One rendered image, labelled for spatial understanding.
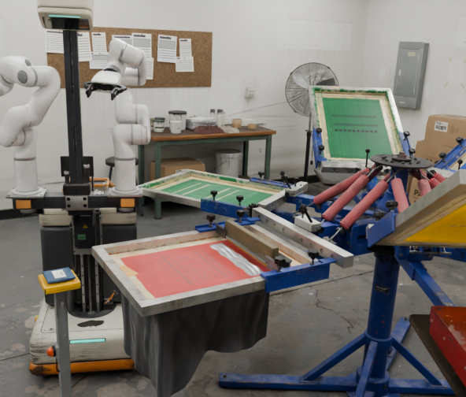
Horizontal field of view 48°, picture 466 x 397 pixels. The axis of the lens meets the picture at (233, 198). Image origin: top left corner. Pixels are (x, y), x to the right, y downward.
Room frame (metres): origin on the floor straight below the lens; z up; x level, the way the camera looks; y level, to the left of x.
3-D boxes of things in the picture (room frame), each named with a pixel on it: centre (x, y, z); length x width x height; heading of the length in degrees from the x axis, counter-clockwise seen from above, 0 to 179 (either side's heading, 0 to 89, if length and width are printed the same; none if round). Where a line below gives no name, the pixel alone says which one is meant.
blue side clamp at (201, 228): (2.36, 0.03, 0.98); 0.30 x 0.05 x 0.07; 121
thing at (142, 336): (1.85, 0.34, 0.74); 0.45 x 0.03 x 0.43; 31
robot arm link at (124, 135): (2.40, 0.50, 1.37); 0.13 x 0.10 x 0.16; 102
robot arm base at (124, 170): (2.41, 0.51, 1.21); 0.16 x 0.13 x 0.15; 11
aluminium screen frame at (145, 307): (2.00, 0.09, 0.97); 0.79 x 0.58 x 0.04; 121
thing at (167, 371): (1.79, 0.04, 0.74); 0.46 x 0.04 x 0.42; 121
